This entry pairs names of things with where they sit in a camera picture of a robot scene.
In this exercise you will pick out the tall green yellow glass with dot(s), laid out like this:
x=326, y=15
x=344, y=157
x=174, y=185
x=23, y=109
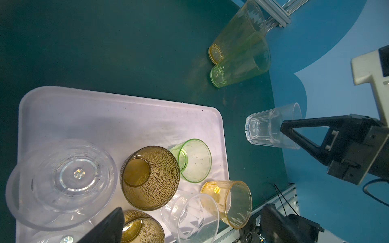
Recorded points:
x=248, y=20

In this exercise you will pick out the pale green small glass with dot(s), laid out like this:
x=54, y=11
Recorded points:
x=194, y=159

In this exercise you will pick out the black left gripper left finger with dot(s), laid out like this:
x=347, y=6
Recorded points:
x=109, y=230

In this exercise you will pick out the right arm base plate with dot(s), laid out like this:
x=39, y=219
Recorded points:
x=277, y=228

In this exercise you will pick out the clear faceted glass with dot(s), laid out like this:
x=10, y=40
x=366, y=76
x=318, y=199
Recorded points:
x=191, y=217
x=61, y=185
x=72, y=235

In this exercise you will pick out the clear smooth glass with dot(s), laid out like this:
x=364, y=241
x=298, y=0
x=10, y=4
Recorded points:
x=264, y=128

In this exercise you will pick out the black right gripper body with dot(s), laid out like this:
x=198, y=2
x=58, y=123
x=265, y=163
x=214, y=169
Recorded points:
x=355, y=147

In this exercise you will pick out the lilac plastic tray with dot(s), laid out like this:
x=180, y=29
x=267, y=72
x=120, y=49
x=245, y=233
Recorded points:
x=117, y=123

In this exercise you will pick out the tall green glass front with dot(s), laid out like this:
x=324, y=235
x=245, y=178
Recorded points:
x=250, y=59

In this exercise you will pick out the yellow amber smooth glass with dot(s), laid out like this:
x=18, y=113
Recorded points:
x=234, y=201

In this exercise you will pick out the dark amber dimpled glass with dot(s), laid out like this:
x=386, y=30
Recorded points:
x=149, y=178
x=140, y=227

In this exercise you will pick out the aluminium frame right post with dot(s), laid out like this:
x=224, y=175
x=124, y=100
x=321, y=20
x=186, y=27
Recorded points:
x=280, y=15

